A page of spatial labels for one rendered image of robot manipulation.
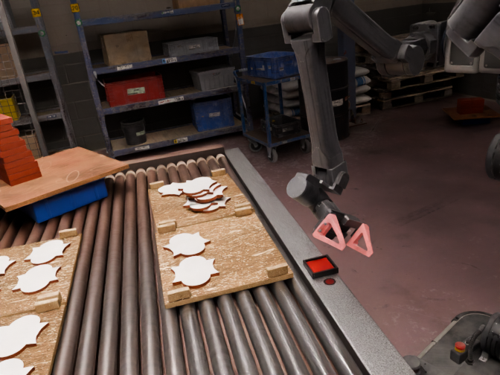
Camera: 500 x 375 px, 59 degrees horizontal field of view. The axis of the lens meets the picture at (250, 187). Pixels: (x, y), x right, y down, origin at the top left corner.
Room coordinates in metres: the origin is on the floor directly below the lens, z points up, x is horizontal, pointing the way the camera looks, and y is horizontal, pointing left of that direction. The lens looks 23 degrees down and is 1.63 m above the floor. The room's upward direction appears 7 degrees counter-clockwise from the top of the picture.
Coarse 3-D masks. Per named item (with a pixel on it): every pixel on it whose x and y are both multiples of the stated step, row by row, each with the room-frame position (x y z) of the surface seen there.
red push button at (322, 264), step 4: (312, 260) 1.07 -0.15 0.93; (316, 260) 1.07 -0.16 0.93; (320, 260) 1.07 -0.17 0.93; (324, 260) 1.07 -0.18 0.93; (328, 260) 1.07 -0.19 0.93; (308, 264) 1.06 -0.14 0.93; (312, 264) 1.06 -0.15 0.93; (316, 264) 1.05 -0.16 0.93; (320, 264) 1.05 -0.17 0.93; (324, 264) 1.05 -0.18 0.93; (328, 264) 1.05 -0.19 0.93; (312, 268) 1.04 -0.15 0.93; (316, 268) 1.04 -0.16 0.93; (320, 268) 1.03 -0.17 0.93; (324, 268) 1.03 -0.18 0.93; (328, 268) 1.03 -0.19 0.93
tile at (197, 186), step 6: (192, 180) 1.62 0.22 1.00; (198, 180) 1.61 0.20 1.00; (204, 180) 1.60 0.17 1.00; (210, 180) 1.59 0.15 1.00; (186, 186) 1.56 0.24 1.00; (192, 186) 1.55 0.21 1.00; (198, 186) 1.55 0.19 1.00; (204, 186) 1.54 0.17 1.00; (210, 186) 1.54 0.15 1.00; (186, 192) 1.50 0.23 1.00; (192, 192) 1.50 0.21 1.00; (198, 192) 1.50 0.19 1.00
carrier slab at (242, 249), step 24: (168, 240) 1.28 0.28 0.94; (216, 240) 1.24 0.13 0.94; (240, 240) 1.22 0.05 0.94; (264, 240) 1.21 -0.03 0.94; (168, 264) 1.13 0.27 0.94; (216, 264) 1.10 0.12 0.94; (240, 264) 1.09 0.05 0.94; (264, 264) 1.07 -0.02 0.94; (168, 288) 1.01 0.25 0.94; (216, 288) 0.99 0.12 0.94; (240, 288) 0.99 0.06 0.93
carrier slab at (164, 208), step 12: (216, 180) 1.76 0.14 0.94; (228, 180) 1.74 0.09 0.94; (156, 192) 1.71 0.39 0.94; (228, 192) 1.62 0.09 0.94; (240, 192) 1.60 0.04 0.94; (156, 204) 1.58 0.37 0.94; (168, 204) 1.57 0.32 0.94; (180, 204) 1.56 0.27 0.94; (228, 204) 1.51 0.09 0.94; (156, 216) 1.48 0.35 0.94; (168, 216) 1.46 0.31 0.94; (180, 216) 1.45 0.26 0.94; (192, 216) 1.44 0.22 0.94; (204, 216) 1.43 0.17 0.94; (216, 216) 1.42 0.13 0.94; (228, 216) 1.41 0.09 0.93; (156, 228) 1.38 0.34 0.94
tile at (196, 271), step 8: (184, 264) 1.11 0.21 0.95; (192, 264) 1.10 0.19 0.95; (200, 264) 1.10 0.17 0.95; (208, 264) 1.09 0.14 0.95; (176, 272) 1.07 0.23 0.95; (184, 272) 1.06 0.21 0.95; (192, 272) 1.06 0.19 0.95; (200, 272) 1.05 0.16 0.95; (208, 272) 1.05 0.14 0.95; (216, 272) 1.04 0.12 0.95; (176, 280) 1.03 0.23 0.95; (184, 280) 1.03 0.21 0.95; (192, 280) 1.02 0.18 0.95; (200, 280) 1.02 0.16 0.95; (208, 280) 1.02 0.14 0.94; (192, 288) 1.00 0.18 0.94
